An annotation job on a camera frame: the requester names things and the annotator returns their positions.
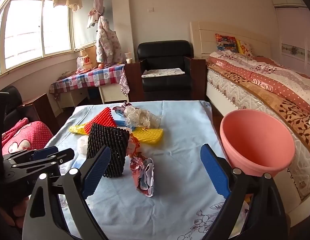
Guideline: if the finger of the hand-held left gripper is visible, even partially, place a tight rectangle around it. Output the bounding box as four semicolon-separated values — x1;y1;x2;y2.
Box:
3;145;59;167
10;148;75;178

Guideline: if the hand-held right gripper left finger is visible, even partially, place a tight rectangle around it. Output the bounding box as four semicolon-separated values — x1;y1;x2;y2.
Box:
23;145;111;240

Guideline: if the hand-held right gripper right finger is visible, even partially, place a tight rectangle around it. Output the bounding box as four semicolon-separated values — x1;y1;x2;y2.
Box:
200;144;288;240

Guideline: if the black foam net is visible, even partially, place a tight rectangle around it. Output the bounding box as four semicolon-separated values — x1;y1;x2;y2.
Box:
86;122;130;179

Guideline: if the pink plastic bucket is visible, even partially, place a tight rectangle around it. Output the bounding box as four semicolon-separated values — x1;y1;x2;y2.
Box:
219;109;296;178

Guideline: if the blue foam net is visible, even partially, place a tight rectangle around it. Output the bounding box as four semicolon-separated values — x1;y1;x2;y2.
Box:
115;119;132;128

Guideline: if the person's left hand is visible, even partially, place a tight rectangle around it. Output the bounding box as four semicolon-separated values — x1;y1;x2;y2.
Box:
0;195;32;233

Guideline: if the red polka dot cushion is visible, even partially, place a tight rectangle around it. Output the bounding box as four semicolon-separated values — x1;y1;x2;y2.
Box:
2;117;54;156

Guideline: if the white crumpled plastic bag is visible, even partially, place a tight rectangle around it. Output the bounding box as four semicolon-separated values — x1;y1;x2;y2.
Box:
77;135;89;158

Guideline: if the yellow crumpled wrapper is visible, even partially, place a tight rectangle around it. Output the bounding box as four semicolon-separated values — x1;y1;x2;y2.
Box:
69;124;89;135

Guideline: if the brown wooden table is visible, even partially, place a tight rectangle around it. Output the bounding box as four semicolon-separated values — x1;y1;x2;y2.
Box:
21;93;62;136

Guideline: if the red white crumpled wrapper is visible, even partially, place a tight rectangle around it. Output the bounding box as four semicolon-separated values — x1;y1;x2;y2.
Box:
130;155;155;198

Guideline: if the red foam net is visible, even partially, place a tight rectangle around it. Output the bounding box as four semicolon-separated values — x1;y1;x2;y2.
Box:
84;107;119;135

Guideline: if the light blue floral tablecloth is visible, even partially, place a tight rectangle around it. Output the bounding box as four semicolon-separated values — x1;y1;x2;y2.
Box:
43;101;248;240

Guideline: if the black leather sofa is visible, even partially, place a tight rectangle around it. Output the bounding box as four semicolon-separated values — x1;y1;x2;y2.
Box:
0;85;23;131

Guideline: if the white wooden cabinet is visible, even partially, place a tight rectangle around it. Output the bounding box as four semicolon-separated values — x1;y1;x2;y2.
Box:
98;82;131;104
60;88;91;109

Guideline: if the yellow foam net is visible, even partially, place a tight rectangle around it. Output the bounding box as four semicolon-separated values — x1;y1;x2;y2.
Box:
132;128;164;144

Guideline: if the dark red crumpled wrapper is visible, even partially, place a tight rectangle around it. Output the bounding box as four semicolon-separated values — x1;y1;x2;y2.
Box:
112;102;132;117

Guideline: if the clear plastic wrapper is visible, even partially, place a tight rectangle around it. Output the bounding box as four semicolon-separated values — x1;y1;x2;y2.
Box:
125;105;162;128

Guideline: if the plaid tablecloth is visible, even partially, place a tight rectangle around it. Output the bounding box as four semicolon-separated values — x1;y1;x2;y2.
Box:
50;64;126;98

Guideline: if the white bed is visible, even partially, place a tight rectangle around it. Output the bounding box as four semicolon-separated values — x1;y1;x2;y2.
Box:
190;21;310;202

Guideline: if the dark wooden side table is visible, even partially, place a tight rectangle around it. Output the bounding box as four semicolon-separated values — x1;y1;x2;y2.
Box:
125;57;146;103
190;58;208;101

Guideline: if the brown leaf pattern blanket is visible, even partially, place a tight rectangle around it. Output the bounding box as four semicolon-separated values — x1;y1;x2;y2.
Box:
207;60;310;147

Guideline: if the maroon dotted cloth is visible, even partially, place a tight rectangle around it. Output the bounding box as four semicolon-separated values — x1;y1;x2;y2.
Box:
119;67;131;96

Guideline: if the brown paper bag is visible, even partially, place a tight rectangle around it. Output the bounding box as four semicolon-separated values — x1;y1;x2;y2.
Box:
80;45;98;70

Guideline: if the floral patchwork quilt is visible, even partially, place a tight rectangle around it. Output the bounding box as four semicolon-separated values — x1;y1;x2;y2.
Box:
207;50;310;113

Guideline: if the white floral seat pad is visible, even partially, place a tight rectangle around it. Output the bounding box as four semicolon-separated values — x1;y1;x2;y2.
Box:
141;67;186;79

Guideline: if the window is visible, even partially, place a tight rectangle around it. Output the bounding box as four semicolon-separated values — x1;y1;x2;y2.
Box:
0;0;73;79

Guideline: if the floral padded jacket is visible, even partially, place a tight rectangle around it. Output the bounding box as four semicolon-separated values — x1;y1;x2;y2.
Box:
96;16;123;64

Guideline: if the yellow flower pillow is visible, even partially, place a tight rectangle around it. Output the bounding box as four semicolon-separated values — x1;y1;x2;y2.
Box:
236;40;254;58

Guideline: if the colourful printed pillow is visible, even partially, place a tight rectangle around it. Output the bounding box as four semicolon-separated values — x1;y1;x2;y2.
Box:
216;34;238;53

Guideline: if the black leather armchair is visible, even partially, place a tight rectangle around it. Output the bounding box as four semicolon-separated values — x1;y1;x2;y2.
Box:
137;40;193;99

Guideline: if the grey roller blind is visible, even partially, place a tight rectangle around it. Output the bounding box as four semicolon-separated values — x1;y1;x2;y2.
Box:
74;0;113;51

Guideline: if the white pink scarf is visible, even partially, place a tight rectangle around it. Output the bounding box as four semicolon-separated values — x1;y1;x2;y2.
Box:
86;8;100;29

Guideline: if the pink hat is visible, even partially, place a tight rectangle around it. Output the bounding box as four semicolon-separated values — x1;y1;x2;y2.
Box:
93;0;107;17

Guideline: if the white wardrobe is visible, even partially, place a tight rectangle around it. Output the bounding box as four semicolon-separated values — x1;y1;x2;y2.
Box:
270;0;310;71

